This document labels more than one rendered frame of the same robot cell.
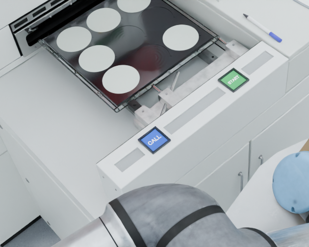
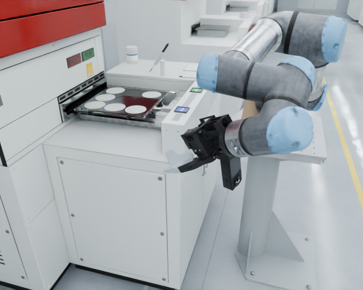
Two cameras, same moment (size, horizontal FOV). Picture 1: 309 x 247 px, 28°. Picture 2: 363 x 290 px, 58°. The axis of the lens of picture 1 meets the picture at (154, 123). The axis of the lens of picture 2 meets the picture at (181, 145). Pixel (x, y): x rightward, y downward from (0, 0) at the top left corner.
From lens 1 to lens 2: 1.07 m
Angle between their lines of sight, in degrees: 38
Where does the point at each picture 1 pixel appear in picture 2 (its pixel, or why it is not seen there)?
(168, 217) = (287, 13)
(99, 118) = (129, 133)
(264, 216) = not seen: hidden behind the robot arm
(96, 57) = (114, 106)
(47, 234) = (76, 277)
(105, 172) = (169, 123)
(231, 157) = not seen: hidden behind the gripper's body
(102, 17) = (103, 96)
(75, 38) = (95, 104)
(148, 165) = (188, 116)
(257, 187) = not seen: hidden behind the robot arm
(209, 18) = (159, 87)
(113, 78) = (131, 110)
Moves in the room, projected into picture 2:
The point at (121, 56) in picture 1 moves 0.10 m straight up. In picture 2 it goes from (127, 103) to (125, 84)
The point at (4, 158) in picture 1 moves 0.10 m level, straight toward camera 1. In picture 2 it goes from (52, 205) to (68, 210)
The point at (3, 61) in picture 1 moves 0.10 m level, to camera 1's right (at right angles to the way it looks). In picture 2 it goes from (54, 123) to (75, 117)
